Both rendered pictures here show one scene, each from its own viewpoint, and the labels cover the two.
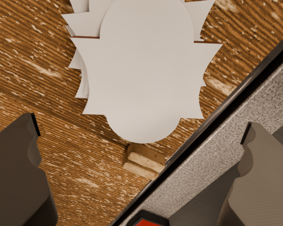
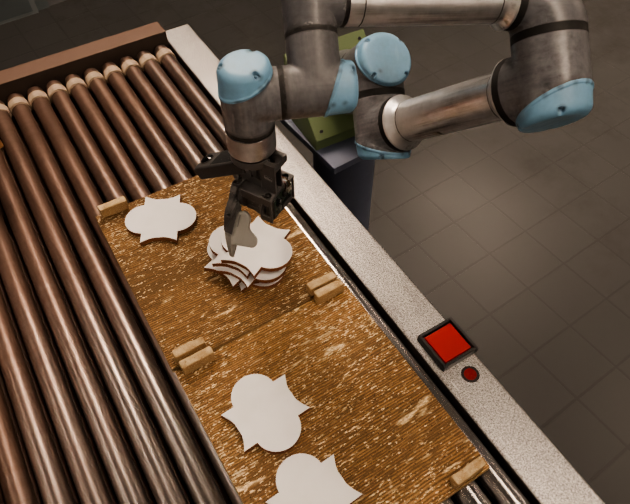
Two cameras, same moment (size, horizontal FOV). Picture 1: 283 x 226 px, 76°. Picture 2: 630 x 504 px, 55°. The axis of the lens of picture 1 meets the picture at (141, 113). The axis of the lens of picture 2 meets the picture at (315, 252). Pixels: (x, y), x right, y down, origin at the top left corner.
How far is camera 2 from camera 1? 1.05 m
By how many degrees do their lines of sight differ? 59
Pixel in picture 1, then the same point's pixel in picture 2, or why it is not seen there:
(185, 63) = (257, 228)
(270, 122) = (345, 220)
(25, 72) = (221, 321)
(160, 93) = (264, 240)
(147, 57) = not seen: hidden behind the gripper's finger
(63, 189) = (330, 377)
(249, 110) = (328, 229)
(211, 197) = not seen: outside the picture
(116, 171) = (332, 319)
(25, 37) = (207, 307)
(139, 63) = not seen: hidden behind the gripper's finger
